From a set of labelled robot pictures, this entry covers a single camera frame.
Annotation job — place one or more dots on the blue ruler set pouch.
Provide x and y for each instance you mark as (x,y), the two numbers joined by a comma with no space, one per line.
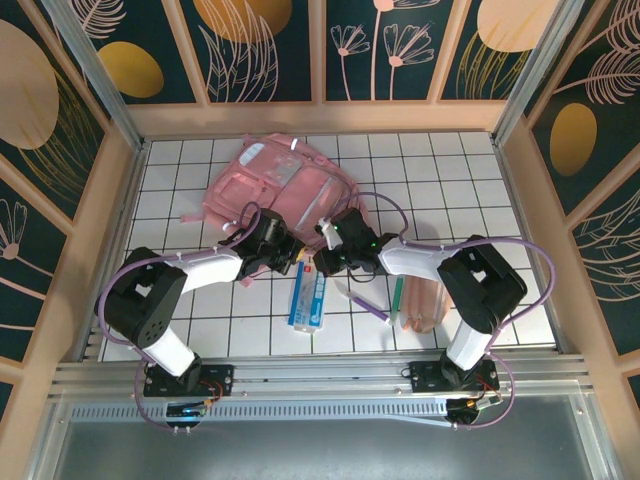
(307,300)

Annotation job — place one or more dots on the purple pen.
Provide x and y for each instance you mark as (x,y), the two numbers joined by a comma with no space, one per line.
(367,303)

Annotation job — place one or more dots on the pink student backpack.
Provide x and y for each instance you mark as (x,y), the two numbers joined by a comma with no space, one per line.
(300,195)

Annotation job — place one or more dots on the green marker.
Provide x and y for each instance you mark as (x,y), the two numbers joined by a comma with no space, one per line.
(397,300)

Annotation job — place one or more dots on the peach pencil case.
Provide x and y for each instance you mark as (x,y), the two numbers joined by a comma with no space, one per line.
(425,305)

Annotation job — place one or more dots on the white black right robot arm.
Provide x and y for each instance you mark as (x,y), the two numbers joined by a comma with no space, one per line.
(415,255)

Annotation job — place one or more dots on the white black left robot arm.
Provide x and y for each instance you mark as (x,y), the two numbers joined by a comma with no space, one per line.
(210,265)

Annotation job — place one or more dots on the small controller board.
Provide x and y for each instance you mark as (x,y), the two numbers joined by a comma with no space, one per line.
(470,407)
(185,412)

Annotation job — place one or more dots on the grey metal floor panel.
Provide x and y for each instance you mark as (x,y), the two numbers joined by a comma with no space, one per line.
(320,450)

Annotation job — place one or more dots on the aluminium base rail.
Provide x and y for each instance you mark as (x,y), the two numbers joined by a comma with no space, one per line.
(320,372)

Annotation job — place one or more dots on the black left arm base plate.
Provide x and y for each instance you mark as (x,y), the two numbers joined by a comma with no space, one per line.
(220,380)

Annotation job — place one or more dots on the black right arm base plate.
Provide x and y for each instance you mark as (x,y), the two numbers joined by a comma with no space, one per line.
(425,377)

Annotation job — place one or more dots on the aluminium corner post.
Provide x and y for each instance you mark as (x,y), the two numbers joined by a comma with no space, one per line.
(540,65)
(90,65)

